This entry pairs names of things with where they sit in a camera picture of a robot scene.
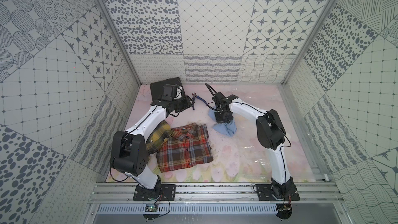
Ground light blue shirt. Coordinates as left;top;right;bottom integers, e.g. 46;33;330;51
212;119;237;137

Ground clear plastic vacuum bag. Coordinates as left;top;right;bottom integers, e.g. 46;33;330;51
195;85;312;181

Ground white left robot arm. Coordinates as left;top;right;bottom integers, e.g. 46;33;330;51
110;96;194;191

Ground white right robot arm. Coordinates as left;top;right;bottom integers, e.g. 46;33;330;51
212;95;294;191

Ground yellow plaid shirt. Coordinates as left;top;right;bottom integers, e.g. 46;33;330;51
146;120;174;155

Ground red plaid folded shirt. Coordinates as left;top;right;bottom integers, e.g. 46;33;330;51
156;123;214;173

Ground black plastic tool case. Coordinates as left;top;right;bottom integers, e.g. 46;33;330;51
150;77;185;102

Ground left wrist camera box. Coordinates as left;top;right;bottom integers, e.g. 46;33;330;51
161;84;181;102

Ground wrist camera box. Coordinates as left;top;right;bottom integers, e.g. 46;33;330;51
212;92;238;105
161;84;181;102

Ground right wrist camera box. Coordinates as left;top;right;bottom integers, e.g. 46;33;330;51
212;92;238;105

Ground blue handled pliers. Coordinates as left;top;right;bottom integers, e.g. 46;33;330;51
192;93;208;110

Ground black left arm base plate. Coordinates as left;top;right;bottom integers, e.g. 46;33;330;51
133;184;176;201

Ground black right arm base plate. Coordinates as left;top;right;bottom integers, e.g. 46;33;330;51
254;184;301;201

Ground aluminium mounting rail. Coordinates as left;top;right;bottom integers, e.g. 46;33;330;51
88;181;344;204

